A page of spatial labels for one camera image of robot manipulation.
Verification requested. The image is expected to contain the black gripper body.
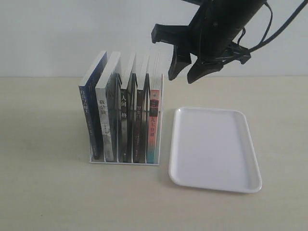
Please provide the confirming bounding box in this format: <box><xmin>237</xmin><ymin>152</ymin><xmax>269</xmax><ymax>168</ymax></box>
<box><xmin>172</xmin><ymin>0</ymin><xmax>268</xmax><ymax>65</ymax></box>

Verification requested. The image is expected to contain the pink teal spine book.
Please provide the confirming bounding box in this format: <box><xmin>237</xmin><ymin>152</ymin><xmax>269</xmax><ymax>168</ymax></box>
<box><xmin>146</xmin><ymin>51</ymin><xmax>164</xmax><ymax>164</ymax></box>

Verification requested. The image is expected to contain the black spine book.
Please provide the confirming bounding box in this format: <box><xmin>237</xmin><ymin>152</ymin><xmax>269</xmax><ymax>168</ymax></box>
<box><xmin>120</xmin><ymin>52</ymin><xmax>136</xmax><ymax>163</ymax></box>

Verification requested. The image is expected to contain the blue spine book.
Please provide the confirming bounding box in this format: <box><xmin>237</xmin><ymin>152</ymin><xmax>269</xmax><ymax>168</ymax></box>
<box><xmin>78</xmin><ymin>51</ymin><xmax>107</xmax><ymax>160</ymax></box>

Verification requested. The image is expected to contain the dark brown spine book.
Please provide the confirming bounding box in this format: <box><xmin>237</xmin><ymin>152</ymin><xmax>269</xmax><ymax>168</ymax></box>
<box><xmin>133</xmin><ymin>52</ymin><xmax>151</xmax><ymax>163</ymax></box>

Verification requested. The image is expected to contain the white grey spine book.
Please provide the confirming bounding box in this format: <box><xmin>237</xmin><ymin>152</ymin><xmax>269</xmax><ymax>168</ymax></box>
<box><xmin>95</xmin><ymin>51</ymin><xmax>121</xmax><ymax>162</ymax></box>

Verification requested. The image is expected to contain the white plastic tray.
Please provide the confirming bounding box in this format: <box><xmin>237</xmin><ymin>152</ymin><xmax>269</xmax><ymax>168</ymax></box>
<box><xmin>168</xmin><ymin>106</ymin><xmax>262</xmax><ymax>193</ymax></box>

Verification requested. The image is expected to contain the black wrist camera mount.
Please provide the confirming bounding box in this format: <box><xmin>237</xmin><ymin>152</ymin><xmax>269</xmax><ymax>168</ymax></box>
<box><xmin>151</xmin><ymin>24</ymin><xmax>251</xmax><ymax>64</ymax></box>

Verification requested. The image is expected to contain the white wire book rack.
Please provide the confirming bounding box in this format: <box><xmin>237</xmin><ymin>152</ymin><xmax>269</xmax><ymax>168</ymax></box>
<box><xmin>90</xmin><ymin>73</ymin><xmax>164</xmax><ymax>166</ymax></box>

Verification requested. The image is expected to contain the black cable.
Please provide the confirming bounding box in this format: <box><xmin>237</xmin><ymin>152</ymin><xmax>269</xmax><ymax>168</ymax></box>
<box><xmin>237</xmin><ymin>0</ymin><xmax>308</xmax><ymax>52</ymax></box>

